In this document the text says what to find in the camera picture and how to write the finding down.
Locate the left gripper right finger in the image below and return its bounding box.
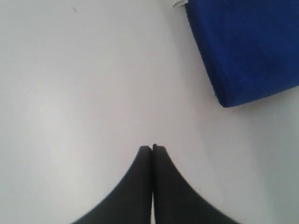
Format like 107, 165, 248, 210
152, 144, 237, 224

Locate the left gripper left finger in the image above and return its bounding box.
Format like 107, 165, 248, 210
75, 146, 153, 224

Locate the blue towel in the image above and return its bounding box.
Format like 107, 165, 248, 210
173, 0, 299, 107

